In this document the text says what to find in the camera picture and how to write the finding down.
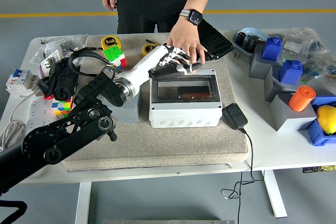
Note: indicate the yellow black table label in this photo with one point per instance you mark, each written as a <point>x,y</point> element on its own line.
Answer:
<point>319,169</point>

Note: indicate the yellow lemon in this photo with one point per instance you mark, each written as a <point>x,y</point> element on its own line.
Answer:
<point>326,119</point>

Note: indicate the grey-brown mat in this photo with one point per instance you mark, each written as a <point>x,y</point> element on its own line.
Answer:
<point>162,145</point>

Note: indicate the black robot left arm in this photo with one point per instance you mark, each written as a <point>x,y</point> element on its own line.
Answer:
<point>39,150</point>

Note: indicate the black cloth bundle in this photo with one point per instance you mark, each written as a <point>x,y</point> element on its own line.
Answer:
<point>60,82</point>

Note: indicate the black plastic tray stack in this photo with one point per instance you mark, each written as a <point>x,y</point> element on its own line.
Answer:
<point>215,40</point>

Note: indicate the white power strip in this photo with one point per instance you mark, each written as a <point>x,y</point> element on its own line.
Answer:
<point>39,119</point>

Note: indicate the colourful puzzle cube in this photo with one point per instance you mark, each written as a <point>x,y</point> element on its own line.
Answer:
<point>113,53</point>
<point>61,106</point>

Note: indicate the white table leg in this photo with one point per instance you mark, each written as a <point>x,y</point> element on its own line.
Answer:
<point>84,203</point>
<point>274,192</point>

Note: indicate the light blue bowl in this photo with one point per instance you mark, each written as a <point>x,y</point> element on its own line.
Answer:
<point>258,33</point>

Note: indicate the blue plastic block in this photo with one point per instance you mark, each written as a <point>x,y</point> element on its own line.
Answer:
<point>290,72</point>
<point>271,49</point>

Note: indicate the black smartwatch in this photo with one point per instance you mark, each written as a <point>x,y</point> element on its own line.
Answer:
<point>195,16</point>

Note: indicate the black power adapter plug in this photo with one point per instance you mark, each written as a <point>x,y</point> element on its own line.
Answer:
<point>235,116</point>

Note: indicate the purple white parts card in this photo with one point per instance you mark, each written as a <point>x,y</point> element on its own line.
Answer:
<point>48,61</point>

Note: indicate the clear plastic bags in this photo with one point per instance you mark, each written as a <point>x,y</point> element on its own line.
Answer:
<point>52,45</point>

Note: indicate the blue plastic bin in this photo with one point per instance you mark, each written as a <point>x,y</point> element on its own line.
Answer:
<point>317,132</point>

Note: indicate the white blue circuit breaker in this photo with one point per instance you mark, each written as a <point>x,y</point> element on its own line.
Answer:
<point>18,77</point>

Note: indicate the white electrical junction box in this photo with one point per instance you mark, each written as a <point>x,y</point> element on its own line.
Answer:
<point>183,116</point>

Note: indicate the orange cylinder battery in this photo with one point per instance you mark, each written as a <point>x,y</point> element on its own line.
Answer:
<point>302,99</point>

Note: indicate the person's left hand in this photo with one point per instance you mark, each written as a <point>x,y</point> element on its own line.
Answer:
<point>185,36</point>

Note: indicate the black capacitor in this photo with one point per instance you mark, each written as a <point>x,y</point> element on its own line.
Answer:
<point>241,37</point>
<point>250,43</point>

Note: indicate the dark transparent box lid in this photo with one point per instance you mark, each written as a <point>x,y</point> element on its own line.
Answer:
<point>183,89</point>

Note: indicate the clear bags of components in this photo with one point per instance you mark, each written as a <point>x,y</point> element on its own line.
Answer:
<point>315,51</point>

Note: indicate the yellow tape measure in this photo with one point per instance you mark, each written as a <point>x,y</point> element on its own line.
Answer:
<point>110,41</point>
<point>148,49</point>

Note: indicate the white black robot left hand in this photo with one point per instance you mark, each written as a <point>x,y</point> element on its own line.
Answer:
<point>147,62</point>

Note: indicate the grey block holder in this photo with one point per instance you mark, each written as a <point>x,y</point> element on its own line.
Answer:
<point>273,87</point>
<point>131,111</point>
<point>286,113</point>
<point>260,66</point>

